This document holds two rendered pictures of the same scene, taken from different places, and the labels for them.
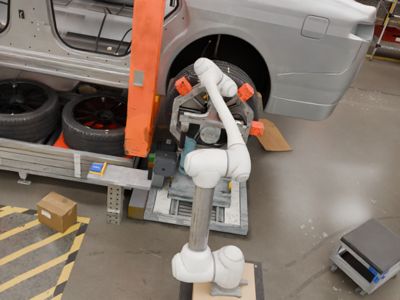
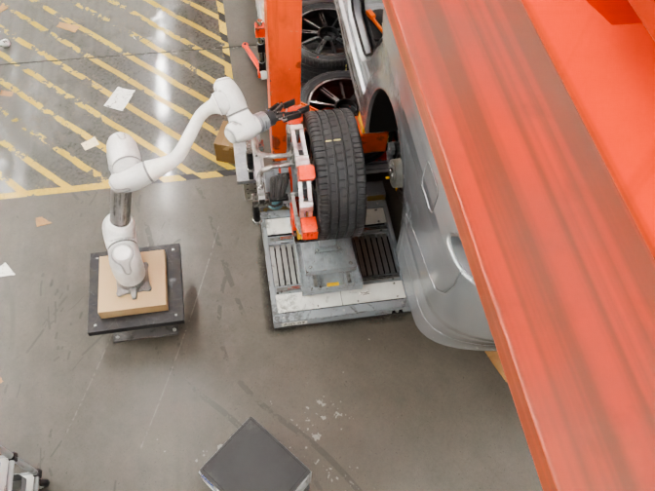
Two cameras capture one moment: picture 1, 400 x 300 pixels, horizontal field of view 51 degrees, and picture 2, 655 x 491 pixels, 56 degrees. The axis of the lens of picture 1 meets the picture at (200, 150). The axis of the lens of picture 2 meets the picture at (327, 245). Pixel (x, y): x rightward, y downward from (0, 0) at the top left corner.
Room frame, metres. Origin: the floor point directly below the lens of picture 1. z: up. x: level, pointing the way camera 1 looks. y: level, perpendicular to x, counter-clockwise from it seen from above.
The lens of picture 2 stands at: (2.22, -2.03, 3.35)
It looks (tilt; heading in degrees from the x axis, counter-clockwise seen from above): 57 degrees down; 79
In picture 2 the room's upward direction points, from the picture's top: 5 degrees clockwise
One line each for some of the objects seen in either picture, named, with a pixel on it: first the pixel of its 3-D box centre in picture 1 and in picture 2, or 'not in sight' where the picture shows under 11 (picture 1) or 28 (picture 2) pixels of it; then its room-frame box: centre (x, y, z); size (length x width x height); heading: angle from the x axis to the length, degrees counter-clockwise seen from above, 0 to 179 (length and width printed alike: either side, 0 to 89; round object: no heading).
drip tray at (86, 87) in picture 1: (96, 94); not in sight; (3.85, 1.22, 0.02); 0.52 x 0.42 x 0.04; 87
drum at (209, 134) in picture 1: (210, 127); (285, 179); (2.34, -0.04, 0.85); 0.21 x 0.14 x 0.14; 3
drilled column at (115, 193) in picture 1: (115, 199); (250, 173); (2.16, 0.53, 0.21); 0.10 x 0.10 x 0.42; 3
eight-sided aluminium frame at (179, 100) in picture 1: (211, 121); (298, 177); (2.42, -0.04, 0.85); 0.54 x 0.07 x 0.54; 93
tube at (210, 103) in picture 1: (199, 105); (271, 141); (2.29, 0.06, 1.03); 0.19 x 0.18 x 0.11; 3
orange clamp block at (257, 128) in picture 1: (256, 128); (308, 228); (2.44, -0.35, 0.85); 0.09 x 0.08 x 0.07; 93
